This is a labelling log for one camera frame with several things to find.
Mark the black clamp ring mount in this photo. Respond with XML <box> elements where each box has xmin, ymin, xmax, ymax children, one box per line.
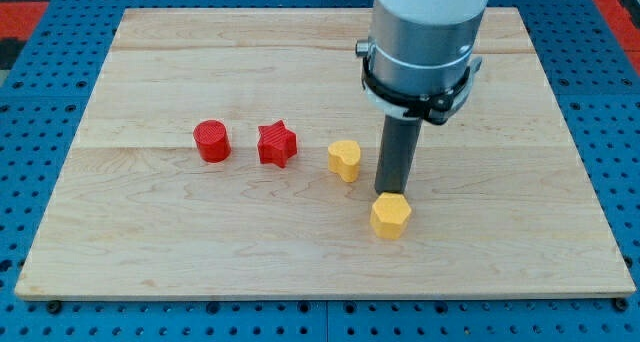
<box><xmin>361</xmin><ymin>57</ymin><xmax>483</xmax><ymax>125</ymax></box>

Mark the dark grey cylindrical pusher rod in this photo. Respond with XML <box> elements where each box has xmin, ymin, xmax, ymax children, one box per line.
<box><xmin>374</xmin><ymin>116</ymin><xmax>422</xmax><ymax>194</ymax></box>

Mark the yellow heart block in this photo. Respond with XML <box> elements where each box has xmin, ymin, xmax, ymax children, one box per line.
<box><xmin>328</xmin><ymin>140</ymin><xmax>361</xmax><ymax>183</ymax></box>

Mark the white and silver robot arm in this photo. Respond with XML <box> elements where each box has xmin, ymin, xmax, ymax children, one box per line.
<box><xmin>355</xmin><ymin>0</ymin><xmax>489</xmax><ymax>193</ymax></box>

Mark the red star block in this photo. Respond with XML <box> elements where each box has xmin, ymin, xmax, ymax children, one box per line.
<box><xmin>257</xmin><ymin>120</ymin><xmax>297</xmax><ymax>168</ymax></box>

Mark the yellow hexagon block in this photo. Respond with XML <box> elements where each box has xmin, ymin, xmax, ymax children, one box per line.
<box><xmin>370</xmin><ymin>192</ymin><xmax>412</xmax><ymax>240</ymax></box>

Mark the light wooden board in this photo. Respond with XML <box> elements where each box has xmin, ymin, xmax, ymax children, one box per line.
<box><xmin>15</xmin><ymin>8</ymin><xmax>636</xmax><ymax>301</ymax></box>

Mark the red cylinder block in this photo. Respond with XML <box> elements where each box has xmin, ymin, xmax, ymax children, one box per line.
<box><xmin>193</xmin><ymin>120</ymin><xmax>231</xmax><ymax>163</ymax></box>

